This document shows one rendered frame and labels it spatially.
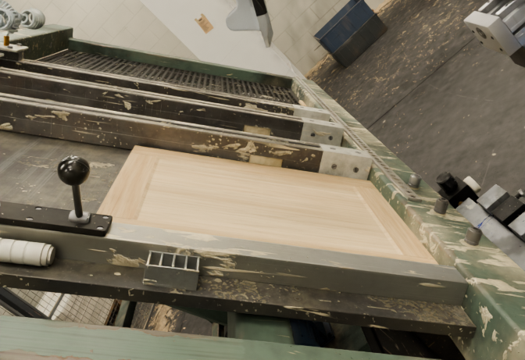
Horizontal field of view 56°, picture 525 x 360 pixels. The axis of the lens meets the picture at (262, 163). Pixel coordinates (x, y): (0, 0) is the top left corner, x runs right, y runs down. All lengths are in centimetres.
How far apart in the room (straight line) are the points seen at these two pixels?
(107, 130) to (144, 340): 74
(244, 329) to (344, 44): 480
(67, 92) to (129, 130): 36
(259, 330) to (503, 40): 85
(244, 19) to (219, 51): 426
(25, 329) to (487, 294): 59
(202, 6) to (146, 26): 167
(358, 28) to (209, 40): 156
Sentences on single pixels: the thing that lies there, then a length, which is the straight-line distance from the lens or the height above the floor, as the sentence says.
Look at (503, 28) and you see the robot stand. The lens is 124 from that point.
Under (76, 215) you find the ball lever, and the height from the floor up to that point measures 138.
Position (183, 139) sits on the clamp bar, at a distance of 116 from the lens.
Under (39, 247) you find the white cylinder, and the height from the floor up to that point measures 139.
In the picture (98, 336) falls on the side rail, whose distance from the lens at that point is 52.
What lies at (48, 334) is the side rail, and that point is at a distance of 52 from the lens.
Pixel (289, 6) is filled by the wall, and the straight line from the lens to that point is 631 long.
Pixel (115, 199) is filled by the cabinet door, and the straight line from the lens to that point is 87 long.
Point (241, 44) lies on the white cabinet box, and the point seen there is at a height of 98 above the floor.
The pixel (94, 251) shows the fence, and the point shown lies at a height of 133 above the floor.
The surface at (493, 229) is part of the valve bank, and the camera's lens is 112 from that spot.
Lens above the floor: 144
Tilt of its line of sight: 17 degrees down
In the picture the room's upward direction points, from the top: 46 degrees counter-clockwise
